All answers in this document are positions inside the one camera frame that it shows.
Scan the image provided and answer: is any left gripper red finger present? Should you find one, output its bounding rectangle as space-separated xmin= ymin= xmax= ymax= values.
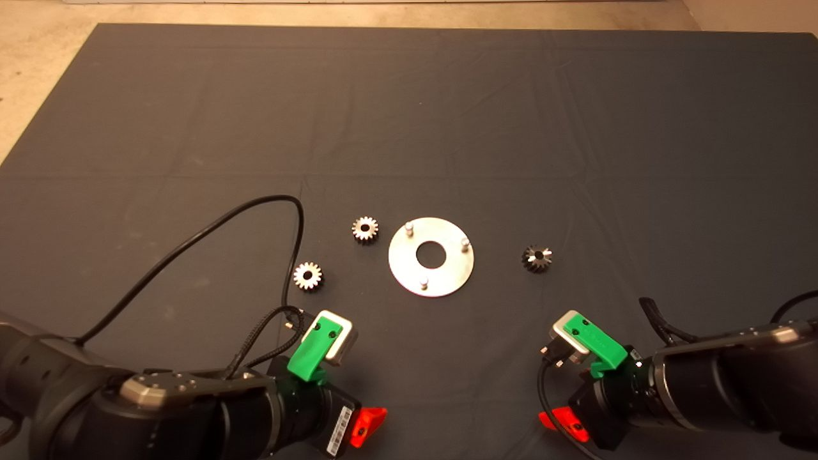
xmin=348 ymin=407 xmax=389 ymax=448

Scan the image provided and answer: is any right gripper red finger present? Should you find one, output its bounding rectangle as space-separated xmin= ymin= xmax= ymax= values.
xmin=539 ymin=407 xmax=589 ymax=443

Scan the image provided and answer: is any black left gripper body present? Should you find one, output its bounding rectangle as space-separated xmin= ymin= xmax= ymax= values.
xmin=267 ymin=356 xmax=362 ymax=458

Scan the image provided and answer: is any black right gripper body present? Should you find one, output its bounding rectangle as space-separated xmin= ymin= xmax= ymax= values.
xmin=571 ymin=367 xmax=646 ymax=451

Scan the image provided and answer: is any steel planetary gear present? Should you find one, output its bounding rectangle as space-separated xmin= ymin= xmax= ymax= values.
xmin=351 ymin=216 xmax=380 ymax=243
xmin=293 ymin=262 xmax=324 ymax=291
xmin=521 ymin=245 xmax=553 ymax=273

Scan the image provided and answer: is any round metal carrier plate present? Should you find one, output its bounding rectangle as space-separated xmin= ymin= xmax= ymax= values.
xmin=388 ymin=217 xmax=475 ymax=298

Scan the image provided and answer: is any dark grey table cloth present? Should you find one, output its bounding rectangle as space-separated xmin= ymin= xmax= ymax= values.
xmin=0 ymin=23 xmax=818 ymax=460

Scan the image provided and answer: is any smooth black right camera cable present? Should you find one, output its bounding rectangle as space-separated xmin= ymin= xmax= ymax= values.
xmin=537 ymin=291 xmax=818 ymax=460

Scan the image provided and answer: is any green right camera mount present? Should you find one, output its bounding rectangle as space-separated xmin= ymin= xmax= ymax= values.
xmin=566 ymin=311 xmax=630 ymax=379

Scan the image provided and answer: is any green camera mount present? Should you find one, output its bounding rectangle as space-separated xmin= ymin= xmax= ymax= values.
xmin=287 ymin=318 xmax=343 ymax=384
xmin=566 ymin=311 xmax=630 ymax=379

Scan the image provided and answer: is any green left camera mount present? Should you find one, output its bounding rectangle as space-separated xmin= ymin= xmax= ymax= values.
xmin=287 ymin=318 xmax=343 ymax=384

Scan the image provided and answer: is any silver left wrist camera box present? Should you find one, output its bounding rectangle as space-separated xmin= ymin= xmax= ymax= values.
xmin=300 ymin=310 xmax=359 ymax=367

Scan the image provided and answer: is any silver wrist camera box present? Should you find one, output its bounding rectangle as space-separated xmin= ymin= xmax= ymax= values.
xmin=551 ymin=311 xmax=592 ymax=366
xmin=300 ymin=310 xmax=359 ymax=367

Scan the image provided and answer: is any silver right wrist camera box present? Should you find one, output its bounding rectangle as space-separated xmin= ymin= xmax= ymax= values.
xmin=551 ymin=311 xmax=592 ymax=366

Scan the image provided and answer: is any braided black right arm cable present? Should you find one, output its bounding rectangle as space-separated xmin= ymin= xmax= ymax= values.
xmin=639 ymin=297 xmax=694 ymax=346

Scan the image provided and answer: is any braided black arm cable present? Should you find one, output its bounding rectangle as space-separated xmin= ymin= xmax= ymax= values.
xmin=639 ymin=297 xmax=694 ymax=346
xmin=224 ymin=305 xmax=302 ymax=379

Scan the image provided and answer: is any braided black left arm cable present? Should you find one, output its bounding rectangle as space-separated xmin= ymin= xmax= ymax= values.
xmin=224 ymin=305 xmax=302 ymax=379

